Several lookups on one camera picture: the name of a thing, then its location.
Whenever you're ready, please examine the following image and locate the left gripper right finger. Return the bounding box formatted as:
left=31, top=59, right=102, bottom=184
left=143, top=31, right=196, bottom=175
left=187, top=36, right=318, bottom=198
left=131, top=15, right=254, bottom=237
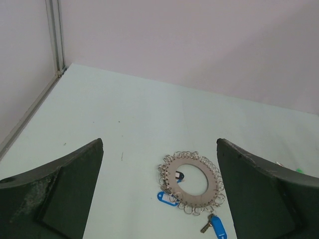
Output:
left=217, top=138, right=319, bottom=239

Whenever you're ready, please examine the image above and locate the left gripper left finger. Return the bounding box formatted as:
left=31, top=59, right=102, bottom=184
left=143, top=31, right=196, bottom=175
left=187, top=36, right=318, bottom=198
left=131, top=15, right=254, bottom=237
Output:
left=0, top=138, right=104, bottom=239

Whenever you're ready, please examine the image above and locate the metal disc with keyrings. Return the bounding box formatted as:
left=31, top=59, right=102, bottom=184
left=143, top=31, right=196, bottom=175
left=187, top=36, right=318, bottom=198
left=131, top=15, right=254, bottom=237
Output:
left=158, top=151, right=226, bottom=216

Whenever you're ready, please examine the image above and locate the blue key tag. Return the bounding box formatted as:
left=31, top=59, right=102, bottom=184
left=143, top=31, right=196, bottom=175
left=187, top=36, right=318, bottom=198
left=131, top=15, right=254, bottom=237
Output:
left=200, top=214, right=228, bottom=239

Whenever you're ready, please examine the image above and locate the green key tag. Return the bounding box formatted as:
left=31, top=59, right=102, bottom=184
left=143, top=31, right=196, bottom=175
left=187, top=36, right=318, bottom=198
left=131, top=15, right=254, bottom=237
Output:
left=296, top=168, right=304, bottom=174

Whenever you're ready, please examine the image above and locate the black tag on disc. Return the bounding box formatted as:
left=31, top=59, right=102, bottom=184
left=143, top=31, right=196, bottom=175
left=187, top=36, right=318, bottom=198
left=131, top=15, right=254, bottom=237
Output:
left=175, top=171, right=184, bottom=183

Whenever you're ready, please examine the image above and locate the left aluminium corner post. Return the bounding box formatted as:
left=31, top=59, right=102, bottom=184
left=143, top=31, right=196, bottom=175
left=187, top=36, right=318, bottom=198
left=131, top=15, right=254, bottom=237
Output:
left=0, top=0, right=67, bottom=156

